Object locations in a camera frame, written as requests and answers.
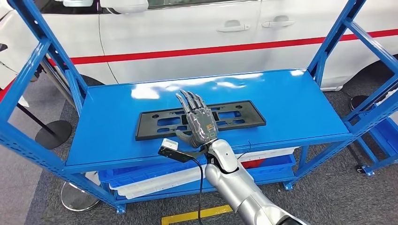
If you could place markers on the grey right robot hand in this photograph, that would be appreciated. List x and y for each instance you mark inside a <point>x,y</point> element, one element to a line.
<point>202,124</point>

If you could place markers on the black plastic plate frame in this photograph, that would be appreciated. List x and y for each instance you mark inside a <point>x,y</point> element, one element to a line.
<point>144,127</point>

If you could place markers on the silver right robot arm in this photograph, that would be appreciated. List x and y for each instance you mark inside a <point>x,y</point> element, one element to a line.
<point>236,186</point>

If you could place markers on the blue metal shelf rack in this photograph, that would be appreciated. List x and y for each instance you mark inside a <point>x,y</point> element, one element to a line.
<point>280,108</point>
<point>385,136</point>

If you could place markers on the red plastic item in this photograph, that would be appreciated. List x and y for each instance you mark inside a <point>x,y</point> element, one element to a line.
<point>255,163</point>

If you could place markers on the white car with red stripe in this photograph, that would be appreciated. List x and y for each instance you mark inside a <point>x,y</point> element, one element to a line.
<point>186,37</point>

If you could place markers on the grey metal pole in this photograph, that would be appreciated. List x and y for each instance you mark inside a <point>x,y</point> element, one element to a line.
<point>57,82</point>

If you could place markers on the black round stanchion base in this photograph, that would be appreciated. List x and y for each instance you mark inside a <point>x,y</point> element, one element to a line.
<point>360,102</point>

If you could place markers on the black caster wheel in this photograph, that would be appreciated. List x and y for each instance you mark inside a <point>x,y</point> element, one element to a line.
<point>360,170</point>

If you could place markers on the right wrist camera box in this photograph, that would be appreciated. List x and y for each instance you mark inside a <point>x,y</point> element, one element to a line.
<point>174,152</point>

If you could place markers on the chrome base stanchion post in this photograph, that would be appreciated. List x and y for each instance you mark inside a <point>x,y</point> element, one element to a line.
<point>79,198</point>

